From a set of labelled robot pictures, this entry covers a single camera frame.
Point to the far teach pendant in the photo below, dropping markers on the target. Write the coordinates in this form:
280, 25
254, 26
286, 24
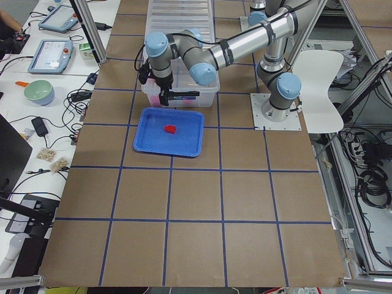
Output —
61, 19

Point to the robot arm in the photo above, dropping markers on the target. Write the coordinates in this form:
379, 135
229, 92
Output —
283, 19

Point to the clear plastic storage box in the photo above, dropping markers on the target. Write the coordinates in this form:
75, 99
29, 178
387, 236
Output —
182, 81

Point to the black power adapter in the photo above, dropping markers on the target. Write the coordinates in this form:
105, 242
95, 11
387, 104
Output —
39, 126

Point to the blue plastic tray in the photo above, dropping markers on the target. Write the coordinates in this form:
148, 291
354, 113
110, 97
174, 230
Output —
150, 136

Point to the green white carton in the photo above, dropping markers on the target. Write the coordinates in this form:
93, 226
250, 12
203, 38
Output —
85, 51

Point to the teach pendant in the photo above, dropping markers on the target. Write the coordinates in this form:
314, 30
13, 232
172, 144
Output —
51, 57
61, 19

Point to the green bowl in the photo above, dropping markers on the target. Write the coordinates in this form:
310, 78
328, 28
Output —
40, 92

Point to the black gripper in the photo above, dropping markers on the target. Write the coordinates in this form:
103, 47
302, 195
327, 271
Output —
163, 82

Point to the black box latch handle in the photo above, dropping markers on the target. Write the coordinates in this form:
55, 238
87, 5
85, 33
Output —
183, 94

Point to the red block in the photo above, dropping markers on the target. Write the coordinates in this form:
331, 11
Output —
154, 101
170, 129

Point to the aluminium frame post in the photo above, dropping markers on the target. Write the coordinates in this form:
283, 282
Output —
83, 13

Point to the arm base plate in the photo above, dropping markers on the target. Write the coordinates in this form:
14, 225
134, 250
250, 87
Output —
266, 117

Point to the near teach pendant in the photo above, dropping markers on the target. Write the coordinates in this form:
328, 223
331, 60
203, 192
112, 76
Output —
51, 57

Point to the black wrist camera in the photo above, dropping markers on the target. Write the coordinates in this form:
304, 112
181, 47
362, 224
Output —
144, 73

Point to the white chair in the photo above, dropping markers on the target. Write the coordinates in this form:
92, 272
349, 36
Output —
317, 69

